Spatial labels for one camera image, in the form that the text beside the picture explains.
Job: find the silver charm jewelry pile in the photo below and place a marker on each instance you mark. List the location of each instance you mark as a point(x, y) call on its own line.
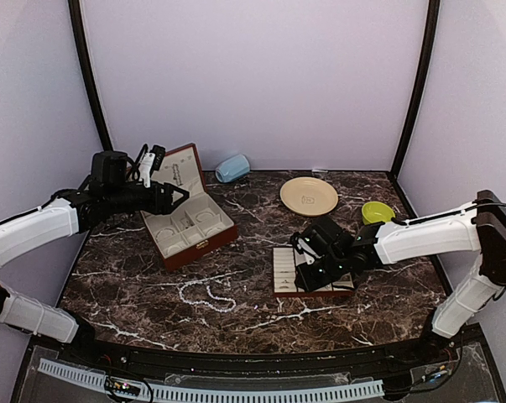
point(187, 223)

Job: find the red earring tray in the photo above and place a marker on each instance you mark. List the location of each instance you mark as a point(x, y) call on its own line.
point(285, 263)

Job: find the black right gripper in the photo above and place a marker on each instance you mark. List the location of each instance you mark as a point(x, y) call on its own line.
point(306, 281)

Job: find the silver bangle back compartment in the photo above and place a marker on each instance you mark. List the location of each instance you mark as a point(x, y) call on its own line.
point(204, 215)

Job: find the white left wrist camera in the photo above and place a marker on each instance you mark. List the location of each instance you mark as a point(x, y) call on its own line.
point(150, 162)

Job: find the white slotted cable duct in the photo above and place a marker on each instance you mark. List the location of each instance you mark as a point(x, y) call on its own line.
point(185, 388)

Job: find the light blue cup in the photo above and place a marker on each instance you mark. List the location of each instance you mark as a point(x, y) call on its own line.
point(232, 169)

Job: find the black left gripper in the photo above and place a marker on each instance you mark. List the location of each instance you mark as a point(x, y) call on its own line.
point(164, 206)

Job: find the silver bangle compartment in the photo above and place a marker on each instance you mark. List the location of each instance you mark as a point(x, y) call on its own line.
point(213, 230)
point(204, 215)
point(165, 233)
point(172, 249)

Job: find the silver bangle left compartment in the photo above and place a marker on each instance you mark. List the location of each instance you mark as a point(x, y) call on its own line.
point(165, 233)

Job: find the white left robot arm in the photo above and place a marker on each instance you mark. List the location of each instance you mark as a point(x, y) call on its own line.
point(30, 230)

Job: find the green small bowl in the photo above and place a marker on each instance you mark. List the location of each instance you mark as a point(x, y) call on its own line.
point(376, 211)

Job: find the silver bangle right compartment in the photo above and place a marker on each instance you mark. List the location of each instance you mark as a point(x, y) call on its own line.
point(213, 230)

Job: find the red wooden jewelry box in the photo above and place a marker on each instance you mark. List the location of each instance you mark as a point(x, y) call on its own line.
point(182, 167)

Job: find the cream ceramic plate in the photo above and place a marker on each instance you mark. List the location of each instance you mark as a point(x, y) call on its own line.
point(308, 196)

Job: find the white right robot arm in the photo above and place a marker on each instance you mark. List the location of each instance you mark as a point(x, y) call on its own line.
point(478, 226)

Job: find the silver bangle front compartment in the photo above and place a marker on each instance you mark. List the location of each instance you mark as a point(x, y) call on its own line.
point(172, 249)

